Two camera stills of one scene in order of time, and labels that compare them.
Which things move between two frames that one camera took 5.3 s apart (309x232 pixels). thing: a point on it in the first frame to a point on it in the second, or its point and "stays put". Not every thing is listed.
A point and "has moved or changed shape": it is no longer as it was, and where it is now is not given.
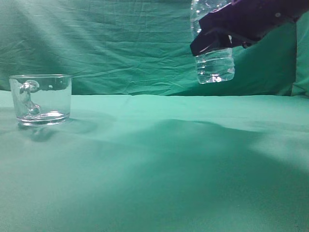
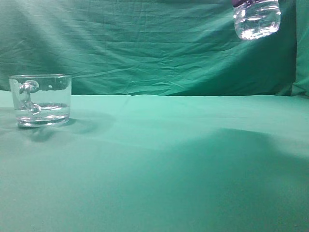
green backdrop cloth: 141,47 stays put
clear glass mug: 41,99 stays put
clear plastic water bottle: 217,65 has moved or changed shape
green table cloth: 158,163 stays put
